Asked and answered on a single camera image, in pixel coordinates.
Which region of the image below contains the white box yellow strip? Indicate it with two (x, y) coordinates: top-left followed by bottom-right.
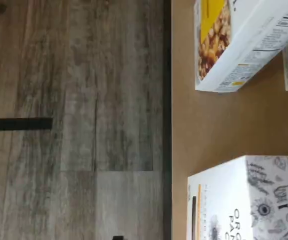
(187, 154), (288, 240)

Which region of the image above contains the black floor tape strip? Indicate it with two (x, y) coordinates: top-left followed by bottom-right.
(0, 116), (54, 131)

